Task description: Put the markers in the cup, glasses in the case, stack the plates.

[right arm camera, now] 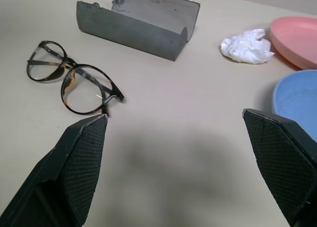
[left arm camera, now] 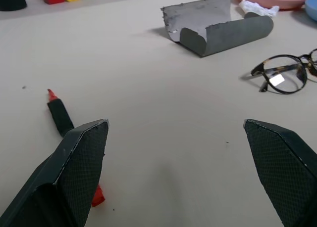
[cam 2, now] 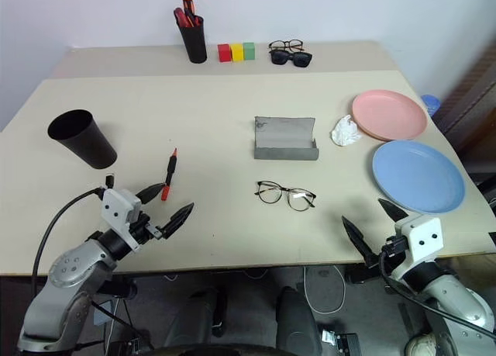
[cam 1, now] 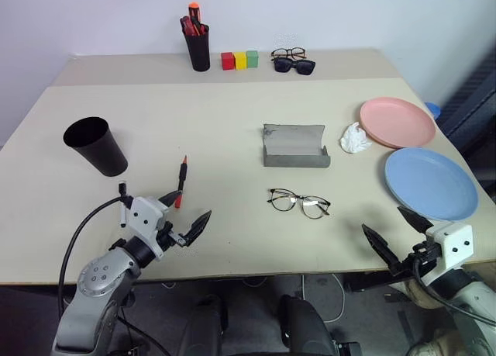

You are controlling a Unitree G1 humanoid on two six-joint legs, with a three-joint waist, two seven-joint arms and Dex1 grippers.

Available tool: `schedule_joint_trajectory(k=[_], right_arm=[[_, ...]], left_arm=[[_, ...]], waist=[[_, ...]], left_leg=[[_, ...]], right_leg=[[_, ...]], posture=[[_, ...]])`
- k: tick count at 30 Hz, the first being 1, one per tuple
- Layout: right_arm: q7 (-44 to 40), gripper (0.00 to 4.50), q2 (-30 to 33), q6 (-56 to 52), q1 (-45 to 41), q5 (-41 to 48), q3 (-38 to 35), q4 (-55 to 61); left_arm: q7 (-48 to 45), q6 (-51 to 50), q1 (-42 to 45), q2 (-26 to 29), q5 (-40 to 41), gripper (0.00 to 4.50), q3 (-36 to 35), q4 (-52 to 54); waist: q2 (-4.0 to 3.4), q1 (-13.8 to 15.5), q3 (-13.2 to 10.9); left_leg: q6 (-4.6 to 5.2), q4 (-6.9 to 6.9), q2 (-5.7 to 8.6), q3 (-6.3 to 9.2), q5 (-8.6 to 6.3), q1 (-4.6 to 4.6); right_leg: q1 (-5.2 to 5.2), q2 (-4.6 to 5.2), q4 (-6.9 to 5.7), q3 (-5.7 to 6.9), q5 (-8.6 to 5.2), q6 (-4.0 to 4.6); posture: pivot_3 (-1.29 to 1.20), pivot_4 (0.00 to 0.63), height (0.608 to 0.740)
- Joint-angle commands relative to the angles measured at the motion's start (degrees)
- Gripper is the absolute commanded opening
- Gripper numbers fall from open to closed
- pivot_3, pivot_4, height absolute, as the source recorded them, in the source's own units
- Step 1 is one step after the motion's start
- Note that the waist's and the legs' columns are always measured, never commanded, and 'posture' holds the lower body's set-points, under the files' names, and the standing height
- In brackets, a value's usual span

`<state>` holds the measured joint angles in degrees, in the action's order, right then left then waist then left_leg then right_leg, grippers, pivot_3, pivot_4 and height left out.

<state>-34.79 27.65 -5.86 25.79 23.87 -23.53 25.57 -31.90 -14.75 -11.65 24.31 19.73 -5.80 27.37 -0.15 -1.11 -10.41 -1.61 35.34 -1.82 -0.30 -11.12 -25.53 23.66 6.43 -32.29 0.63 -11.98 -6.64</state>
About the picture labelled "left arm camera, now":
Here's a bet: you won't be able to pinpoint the tortoiseshell round eyeglasses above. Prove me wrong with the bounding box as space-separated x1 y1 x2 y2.
251 48 317 94

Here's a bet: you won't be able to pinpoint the red marker cap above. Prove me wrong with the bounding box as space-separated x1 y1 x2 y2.
91 184 106 208

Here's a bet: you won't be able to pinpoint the red marker pen black body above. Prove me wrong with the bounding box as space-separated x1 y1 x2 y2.
47 89 75 139

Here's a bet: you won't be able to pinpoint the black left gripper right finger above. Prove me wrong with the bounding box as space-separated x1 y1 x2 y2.
243 118 317 227

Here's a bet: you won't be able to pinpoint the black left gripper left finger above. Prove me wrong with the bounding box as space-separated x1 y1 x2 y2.
0 118 110 227

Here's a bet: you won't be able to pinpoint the white crumpled cloth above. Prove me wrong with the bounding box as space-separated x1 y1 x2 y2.
238 0 280 18

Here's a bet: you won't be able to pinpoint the grey open glasses case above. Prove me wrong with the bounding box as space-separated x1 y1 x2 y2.
160 0 274 58

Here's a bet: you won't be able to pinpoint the blue bowl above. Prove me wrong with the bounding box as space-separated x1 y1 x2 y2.
305 0 317 22

